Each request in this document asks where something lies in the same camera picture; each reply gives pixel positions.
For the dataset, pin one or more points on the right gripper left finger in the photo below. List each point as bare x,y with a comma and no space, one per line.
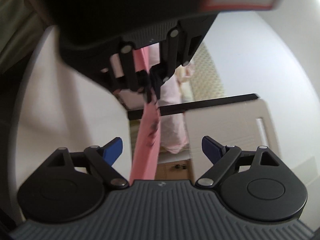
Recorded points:
68,186

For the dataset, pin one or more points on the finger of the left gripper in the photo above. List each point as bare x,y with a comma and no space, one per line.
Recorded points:
170,57
128,70

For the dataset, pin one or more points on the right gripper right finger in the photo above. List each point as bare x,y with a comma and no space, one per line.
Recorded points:
255,185

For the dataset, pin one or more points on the beige quilted headboard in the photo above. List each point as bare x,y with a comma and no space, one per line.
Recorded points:
205,81

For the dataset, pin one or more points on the bed with pink sheet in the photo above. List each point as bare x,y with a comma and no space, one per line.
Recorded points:
173,132

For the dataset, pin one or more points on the cardboard box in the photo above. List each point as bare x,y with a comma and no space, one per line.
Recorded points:
175,170

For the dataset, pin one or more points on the white chair with black frame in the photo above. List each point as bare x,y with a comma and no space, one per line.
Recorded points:
242,121

